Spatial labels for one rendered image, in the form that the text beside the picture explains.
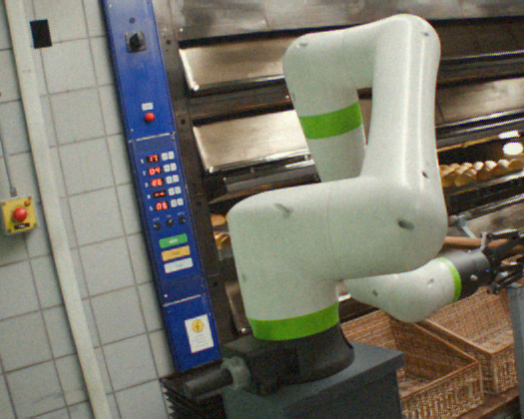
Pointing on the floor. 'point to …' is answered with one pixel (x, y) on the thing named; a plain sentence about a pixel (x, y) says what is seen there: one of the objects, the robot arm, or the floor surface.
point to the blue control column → (139, 95)
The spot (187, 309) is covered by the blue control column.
